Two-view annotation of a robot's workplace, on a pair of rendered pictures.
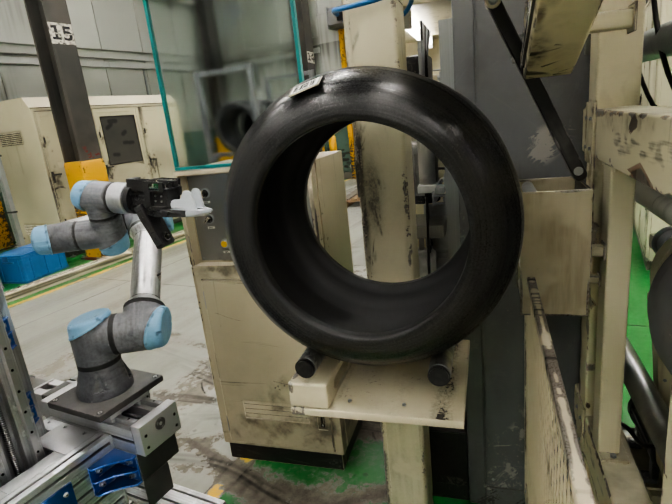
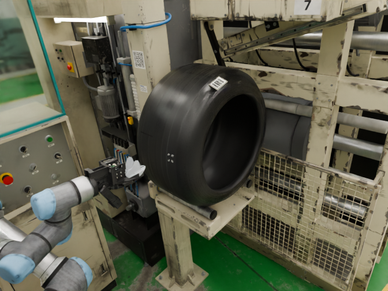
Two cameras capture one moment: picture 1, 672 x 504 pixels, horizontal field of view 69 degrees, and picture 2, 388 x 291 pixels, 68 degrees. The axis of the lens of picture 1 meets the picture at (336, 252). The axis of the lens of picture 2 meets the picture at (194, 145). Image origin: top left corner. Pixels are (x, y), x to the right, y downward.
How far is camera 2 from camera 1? 118 cm
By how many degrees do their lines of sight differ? 59
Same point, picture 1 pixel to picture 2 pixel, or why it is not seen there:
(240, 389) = not seen: outside the picture
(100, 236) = (65, 230)
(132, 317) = (71, 278)
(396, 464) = (181, 246)
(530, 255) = not seen: hidden behind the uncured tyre
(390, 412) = (236, 209)
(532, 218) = not seen: hidden behind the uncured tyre
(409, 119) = (250, 89)
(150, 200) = (116, 178)
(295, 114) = (219, 97)
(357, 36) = (152, 41)
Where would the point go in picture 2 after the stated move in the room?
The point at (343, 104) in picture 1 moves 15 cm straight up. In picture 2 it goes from (234, 88) to (234, 47)
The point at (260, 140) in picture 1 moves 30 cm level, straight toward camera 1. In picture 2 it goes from (205, 115) to (297, 119)
